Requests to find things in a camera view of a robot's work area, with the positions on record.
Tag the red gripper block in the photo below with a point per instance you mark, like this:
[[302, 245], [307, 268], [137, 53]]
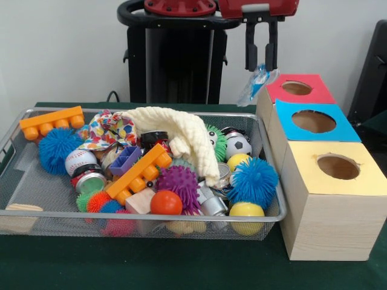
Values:
[[259, 7]]

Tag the clear plastic packet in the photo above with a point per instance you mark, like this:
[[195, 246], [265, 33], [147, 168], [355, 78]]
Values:
[[257, 84]]

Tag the cream knitted cloth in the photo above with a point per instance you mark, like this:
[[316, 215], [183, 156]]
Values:
[[187, 133]]

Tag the colourful patterned cloth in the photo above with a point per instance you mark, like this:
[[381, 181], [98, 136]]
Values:
[[112, 128]]

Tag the orange toy building block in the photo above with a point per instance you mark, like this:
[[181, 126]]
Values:
[[139, 175], [51, 121]]

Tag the wooden box with three holes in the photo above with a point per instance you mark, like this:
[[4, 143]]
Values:
[[326, 223]]

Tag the shallow clear mesh bin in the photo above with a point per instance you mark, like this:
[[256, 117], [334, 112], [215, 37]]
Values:
[[199, 228]]

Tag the small soccer ball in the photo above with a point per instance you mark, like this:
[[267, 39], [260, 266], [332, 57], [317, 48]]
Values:
[[239, 145]]

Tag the black chair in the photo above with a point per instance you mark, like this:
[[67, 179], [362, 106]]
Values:
[[372, 78]]

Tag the large blue spiky ball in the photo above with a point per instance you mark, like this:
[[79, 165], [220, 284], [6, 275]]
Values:
[[254, 181]]

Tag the purple spiky ball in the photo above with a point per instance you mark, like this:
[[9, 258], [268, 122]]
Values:
[[179, 186]]

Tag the yellow ball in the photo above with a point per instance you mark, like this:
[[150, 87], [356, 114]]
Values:
[[248, 211]]

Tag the purple toy building block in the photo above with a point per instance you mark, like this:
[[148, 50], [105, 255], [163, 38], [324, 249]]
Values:
[[125, 161]]

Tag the orange ball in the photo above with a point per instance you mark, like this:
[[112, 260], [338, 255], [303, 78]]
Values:
[[167, 203]]

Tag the white baseball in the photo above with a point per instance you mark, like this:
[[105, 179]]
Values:
[[81, 162]]

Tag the dark metal can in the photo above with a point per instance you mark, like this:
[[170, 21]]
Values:
[[91, 181]]

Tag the small blue spiky ball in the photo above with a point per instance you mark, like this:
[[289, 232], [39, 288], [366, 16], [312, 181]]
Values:
[[59, 151]]

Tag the dark green table cloth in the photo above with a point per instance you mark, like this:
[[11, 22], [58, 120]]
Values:
[[181, 266]]

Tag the flat wooden block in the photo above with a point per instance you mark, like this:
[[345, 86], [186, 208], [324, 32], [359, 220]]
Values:
[[21, 220]]

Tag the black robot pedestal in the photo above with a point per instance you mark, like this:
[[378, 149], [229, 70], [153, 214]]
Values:
[[181, 60]]

